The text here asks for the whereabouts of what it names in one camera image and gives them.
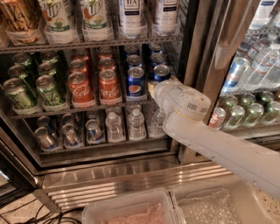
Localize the middle wire shelf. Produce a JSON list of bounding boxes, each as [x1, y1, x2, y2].
[[11, 97, 156, 120]]

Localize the steel fridge base grille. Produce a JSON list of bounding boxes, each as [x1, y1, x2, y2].
[[33, 155, 230, 213]]

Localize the front right green can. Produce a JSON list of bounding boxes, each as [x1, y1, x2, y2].
[[36, 75, 66, 106]]

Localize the wire shelf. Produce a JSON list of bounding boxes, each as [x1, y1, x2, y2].
[[11, 97, 156, 120], [0, 34, 183, 54]]

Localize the left water bottle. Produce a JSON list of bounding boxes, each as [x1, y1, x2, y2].
[[105, 112, 125, 143]]

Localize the middle water bottle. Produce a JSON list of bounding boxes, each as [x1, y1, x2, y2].
[[128, 108, 146, 141]]

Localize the front right coca-cola can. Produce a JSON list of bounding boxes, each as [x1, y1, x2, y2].
[[99, 69, 121, 100]]

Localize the pepsi can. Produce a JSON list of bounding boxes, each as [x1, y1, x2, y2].
[[148, 52, 166, 73], [126, 66, 145, 96], [123, 45, 139, 59], [152, 65, 171, 82], [148, 43, 163, 55], [126, 54, 143, 69]]

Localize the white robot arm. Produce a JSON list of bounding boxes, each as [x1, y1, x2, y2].
[[149, 78, 280, 200]]

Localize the black floor cables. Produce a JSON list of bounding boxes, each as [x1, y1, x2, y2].
[[0, 198, 83, 224]]

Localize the front left green can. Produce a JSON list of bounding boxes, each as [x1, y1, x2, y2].
[[3, 78, 37, 109]]

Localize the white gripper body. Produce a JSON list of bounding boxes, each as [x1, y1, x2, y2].
[[153, 79, 187, 116]]

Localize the right tea bottle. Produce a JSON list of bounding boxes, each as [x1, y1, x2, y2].
[[154, 0, 179, 37]]

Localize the bottom right silver can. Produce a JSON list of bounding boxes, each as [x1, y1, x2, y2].
[[86, 119, 104, 144]]

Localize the rear left green can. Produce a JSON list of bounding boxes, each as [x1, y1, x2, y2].
[[13, 52, 32, 67]]

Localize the left 7up bottle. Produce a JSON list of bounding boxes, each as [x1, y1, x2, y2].
[[38, 0, 74, 32]]

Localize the green can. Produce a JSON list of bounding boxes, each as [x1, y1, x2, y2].
[[13, 52, 32, 67], [38, 62, 56, 77], [3, 78, 37, 109], [41, 51, 59, 63], [7, 64, 38, 97], [36, 75, 66, 106]]

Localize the front left coca-cola can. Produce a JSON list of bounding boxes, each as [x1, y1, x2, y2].
[[68, 72, 93, 103]]

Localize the water bottle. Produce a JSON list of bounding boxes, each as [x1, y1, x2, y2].
[[105, 112, 125, 143], [128, 108, 146, 141], [148, 108, 165, 138]]

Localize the rear right green can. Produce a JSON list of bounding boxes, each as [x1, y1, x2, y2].
[[41, 51, 59, 63]]

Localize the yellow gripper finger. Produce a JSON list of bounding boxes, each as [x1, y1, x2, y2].
[[147, 81, 156, 96]]

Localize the rear right coca-cola can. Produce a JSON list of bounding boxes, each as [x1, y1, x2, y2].
[[97, 46, 114, 60]]

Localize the orange drink bottle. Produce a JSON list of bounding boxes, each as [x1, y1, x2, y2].
[[0, 0, 41, 44]]

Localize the bottom middle silver can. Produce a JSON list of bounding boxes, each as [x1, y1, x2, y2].
[[61, 123, 82, 149]]

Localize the upper wire shelf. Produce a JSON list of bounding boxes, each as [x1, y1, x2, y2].
[[0, 34, 183, 54]]

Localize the bottom left silver can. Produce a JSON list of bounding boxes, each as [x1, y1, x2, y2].
[[34, 127, 59, 151]]

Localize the clear plastic bin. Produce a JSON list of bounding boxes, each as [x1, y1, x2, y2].
[[171, 175, 277, 224], [82, 188, 178, 224]]

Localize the rear left coca-cola can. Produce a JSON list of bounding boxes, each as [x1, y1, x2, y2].
[[73, 48, 90, 62]]

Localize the silver can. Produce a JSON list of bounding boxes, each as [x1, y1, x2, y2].
[[86, 119, 104, 144], [61, 123, 82, 149], [34, 127, 59, 151]]

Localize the tea bottle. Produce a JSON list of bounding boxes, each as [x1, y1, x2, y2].
[[154, 0, 179, 37], [118, 0, 144, 39]]

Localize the right water bottle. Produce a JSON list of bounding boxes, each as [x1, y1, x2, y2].
[[148, 108, 165, 138]]

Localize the right 7up bottle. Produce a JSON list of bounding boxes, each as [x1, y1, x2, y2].
[[80, 0, 108, 30]]

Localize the steel fridge door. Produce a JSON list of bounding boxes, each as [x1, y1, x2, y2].
[[176, 0, 280, 165]]

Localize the right clear plastic bin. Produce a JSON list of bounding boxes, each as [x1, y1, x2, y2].
[[171, 175, 277, 224]]

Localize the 7up bottle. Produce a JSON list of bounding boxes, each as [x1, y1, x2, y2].
[[38, 0, 74, 32], [80, 0, 108, 30]]

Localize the left clear plastic bin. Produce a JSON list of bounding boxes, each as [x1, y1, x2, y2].
[[82, 188, 178, 224]]

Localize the left tea bottle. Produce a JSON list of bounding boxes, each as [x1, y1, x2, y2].
[[118, 0, 144, 39]]

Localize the coca-cola can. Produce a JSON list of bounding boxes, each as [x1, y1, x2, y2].
[[69, 59, 88, 74], [99, 69, 121, 100], [73, 48, 90, 62], [98, 58, 116, 71], [68, 72, 93, 103], [97, 46, 114, 60]]

